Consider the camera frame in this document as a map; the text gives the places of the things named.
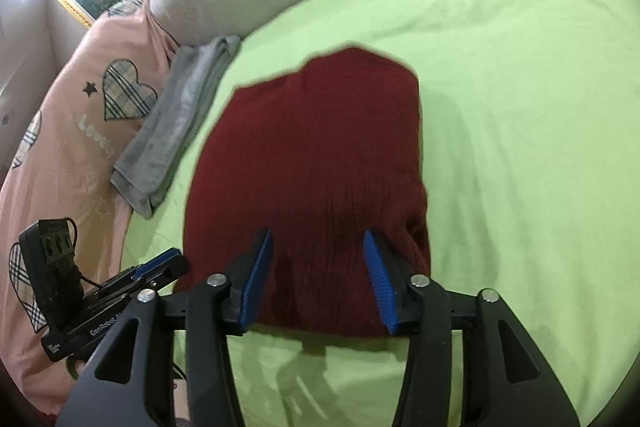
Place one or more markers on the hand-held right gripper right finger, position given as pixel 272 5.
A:
pixel 380 282

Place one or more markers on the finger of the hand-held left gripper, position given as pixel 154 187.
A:
pixel 160 264

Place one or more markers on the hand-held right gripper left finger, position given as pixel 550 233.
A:
pixel 256 282

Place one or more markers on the maroon knit sweater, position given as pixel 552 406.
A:
pixel 310 167

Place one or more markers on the pink heart-print duvet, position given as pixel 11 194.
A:
pixel 65 167

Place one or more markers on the folded grey cloth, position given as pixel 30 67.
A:
pixel 170 132

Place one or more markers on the light green bed sheet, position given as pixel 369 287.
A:
pixel 525 132

